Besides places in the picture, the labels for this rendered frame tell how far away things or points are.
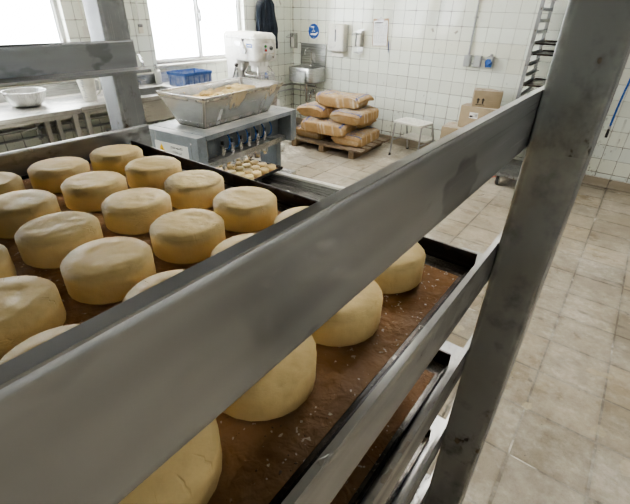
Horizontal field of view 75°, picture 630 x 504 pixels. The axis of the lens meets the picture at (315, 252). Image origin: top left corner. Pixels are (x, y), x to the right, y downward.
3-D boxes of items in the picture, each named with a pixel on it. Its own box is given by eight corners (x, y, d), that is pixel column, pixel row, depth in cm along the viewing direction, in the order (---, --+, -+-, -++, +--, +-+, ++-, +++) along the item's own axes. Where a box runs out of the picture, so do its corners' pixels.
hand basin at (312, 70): (344, 107, 614) (349, 24, 559) (329, 111, 588) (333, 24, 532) (293, 98, 665) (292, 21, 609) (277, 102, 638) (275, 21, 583)
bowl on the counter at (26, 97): (15, 112, 326) (9, 95, 320) (-2, 106, 343) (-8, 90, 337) (57, 105, 349) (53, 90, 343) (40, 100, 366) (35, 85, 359)
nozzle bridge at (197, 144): (155, 199, 196) (141, 126, 179) (251, 159, 250) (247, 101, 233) (206, 215, 182) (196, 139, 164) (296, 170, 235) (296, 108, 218)
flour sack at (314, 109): (320, 121, 535) (320, 107, 526) (295, 116, 556) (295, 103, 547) (350, 112, 585) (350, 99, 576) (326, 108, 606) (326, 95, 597)
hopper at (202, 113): (159, 123, 184) (154, 91, 177) (241, 104, 226) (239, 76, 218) (207, 133, 171) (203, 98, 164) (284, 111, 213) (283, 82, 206)
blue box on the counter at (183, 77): (186, 88, 439) (184, 73, 432) (167, 84, 453) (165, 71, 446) (213, 83, 468) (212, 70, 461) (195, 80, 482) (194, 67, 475)
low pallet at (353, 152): (285, 144, 575) (285, 136, 570) (317, 132, 633) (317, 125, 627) (360, 161, 518) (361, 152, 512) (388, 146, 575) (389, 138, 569)
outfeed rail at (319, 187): (117, 142, 274) (115, 132, 271) (121, 141, 276) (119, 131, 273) (401, 215, 186) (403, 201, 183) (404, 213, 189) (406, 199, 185)
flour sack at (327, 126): (297, 130, 549) (297, 117, 541) (314, 124, 580) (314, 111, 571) (344, 139, 517) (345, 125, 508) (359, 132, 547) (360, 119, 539)
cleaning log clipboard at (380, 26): (388, 52, 542) (392, 17, 521) (387, 52, 540) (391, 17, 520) (370, 50, 555) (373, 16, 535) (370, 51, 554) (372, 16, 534)
